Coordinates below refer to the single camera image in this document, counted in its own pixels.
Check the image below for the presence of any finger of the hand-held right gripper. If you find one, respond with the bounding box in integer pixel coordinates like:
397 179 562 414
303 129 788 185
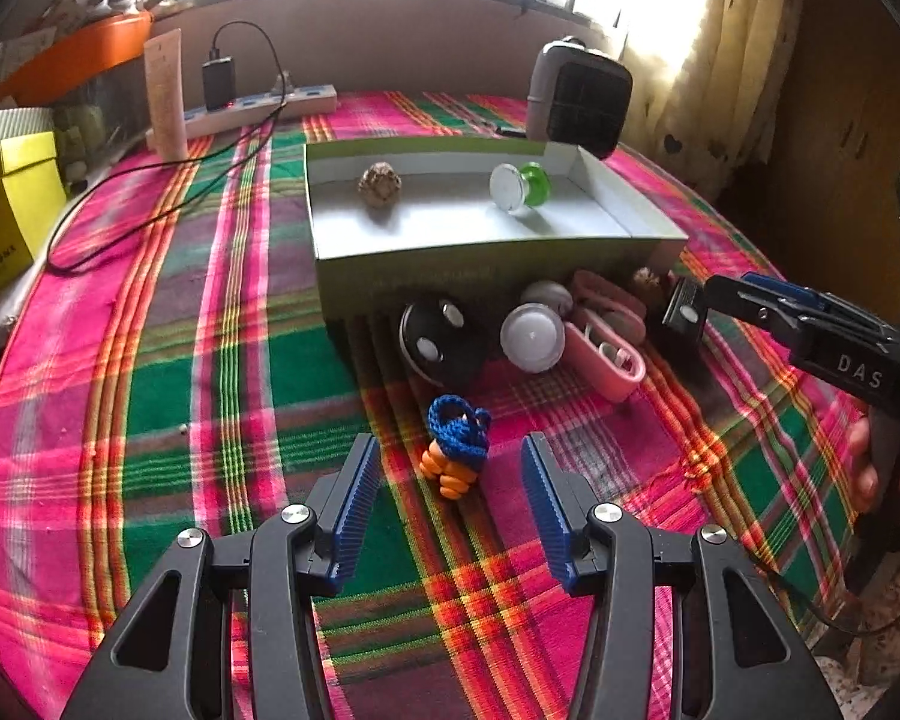
703 276 815 350
742 272 897 335

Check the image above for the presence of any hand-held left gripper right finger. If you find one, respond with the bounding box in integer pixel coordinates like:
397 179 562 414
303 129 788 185
521 431 845 720

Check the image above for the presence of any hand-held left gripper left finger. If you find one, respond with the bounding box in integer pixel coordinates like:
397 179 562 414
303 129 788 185
60 431 383 720

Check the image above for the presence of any small black grille device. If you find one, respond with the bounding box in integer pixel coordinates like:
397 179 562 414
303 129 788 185
661 275 711 331

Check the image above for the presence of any blue and orange cord keychain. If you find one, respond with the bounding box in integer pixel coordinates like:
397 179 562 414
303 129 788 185
420 395 494 503

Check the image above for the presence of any pink earbud case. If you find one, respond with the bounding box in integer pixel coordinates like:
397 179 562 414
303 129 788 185
562 319 646 402

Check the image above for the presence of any black round remote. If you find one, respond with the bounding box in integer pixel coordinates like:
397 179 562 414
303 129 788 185
399 298 488 391

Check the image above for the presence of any shallow green cardboard box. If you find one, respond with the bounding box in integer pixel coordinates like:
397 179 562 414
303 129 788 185
304 136 689 323

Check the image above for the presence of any person's right hand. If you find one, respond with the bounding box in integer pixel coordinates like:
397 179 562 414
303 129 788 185
846 416 900 518

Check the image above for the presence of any wooden cabinet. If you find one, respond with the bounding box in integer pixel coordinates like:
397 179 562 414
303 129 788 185
720 0 900 278

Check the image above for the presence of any pink green plaid tablecloth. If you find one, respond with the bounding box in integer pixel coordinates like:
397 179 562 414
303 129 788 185
0 90 882 720

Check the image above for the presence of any cream patterned curtain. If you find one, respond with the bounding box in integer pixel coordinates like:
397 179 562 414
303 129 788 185
619 0 807 200

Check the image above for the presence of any grey space heater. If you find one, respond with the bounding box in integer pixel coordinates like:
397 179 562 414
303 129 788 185
525 36 635 161

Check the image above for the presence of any white and green spool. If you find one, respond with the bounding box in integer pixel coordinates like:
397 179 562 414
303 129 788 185
489 161 552 215

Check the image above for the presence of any small brown pine cone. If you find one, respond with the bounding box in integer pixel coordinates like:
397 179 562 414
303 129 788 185
358 161 404 209

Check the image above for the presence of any white power strip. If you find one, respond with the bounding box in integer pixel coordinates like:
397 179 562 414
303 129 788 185
146 84 338 140

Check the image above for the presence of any black charger plug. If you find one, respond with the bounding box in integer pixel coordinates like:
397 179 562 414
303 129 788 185
202 56 237 112

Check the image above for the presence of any cream cosmetic tube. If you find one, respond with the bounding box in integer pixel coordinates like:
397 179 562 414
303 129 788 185
144 30 188 162

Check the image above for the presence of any yellow cardboard box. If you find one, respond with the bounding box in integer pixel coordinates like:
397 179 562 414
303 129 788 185
0 131 68 312

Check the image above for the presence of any striped white box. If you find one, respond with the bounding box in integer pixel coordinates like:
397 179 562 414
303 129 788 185
0 106 57 158

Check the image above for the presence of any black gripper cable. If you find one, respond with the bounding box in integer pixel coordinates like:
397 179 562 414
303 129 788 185
750 555 900 638

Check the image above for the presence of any black charger cable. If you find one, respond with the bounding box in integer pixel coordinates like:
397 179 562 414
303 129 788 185
45 21 286 275

